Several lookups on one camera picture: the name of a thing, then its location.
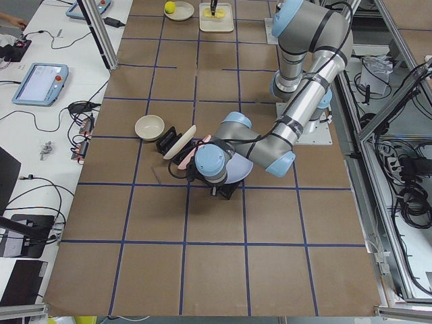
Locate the blue teach pendant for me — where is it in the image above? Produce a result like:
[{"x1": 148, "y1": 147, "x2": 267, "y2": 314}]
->
[
  {"x1": 11, "y1": 63, "x2": 69, "y2": 107},
  {"x1": 65, "y1": 0, "x2": 115, "y2": 20}
]

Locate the beige plate in rack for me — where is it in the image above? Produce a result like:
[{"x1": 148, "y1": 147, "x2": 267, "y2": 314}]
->
[{"x1": 163, "y1": 125, "x2": 196, "y2": 160}]

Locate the yellow lemon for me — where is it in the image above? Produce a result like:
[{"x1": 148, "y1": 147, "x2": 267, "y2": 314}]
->
[{"x1": 164, "y1": 1, "x2": 176, "y2": 14}]

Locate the person's forearm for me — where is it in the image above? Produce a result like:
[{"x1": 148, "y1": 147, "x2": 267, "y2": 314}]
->
[{"x1": 0, "y1": 12, "x2": 28, "y2": 30}]

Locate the beige bowl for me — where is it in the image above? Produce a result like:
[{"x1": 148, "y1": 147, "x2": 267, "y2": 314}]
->
[{"x1": 134, "y1": 115, "x2": 165, "y2": 142}]

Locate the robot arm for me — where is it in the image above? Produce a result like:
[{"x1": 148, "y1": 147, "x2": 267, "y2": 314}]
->
[{"x1": 186, "y1": 1, "x2": 353, "y2": 190}]

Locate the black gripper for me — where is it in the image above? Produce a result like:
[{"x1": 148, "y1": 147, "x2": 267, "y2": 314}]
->
[
  {"x1": 187, "y1": 161, "x2": 225, "y2": 196},
  {"x1": 210, "y1": 0, "x2": 218, "y2": 17}
]

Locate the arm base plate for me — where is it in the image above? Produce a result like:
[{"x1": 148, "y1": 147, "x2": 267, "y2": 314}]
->
[
  {"x1": 264, "y1": 18, "x2": 278, "y2": 45},
  {"x1": 274, "y1": 108, "x2": 333, "y2": 146}
]

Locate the black laptop power brick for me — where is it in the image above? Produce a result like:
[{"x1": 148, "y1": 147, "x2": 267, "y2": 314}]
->
[{"x1": 103, "y1": 17, "x2": 125, "y2": 28}]

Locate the beige shallow plate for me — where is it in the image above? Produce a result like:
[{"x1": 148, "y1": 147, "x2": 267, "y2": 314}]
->
[{"x1": 164, "y1": 1, "x2": 194, "y2": 21}]

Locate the aluminium frame post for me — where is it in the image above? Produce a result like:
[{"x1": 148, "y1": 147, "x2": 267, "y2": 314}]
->
[{"x1": 77, "y1": 0, "x2": 119, "y2": 71}]

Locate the light blue plate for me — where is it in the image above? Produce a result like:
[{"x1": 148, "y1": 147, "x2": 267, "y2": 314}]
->
[{"x1": 225, "y1": 153, "x2": 254, "y2": 184}]

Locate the white rectangular tray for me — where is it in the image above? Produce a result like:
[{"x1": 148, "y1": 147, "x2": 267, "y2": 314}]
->
[{"x1": 198, "y1": 3, "x2": 234, "y2": 32}]

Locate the pink plate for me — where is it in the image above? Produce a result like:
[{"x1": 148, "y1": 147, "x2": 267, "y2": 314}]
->
[{"x1": 178, "y1": 134, "x2": 211, "y2": 170}]

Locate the black plate rack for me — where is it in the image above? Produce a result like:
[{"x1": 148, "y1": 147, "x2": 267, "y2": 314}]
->
[{"x1": 155, "y1": 126, "x2": 244, "y2": 201}]

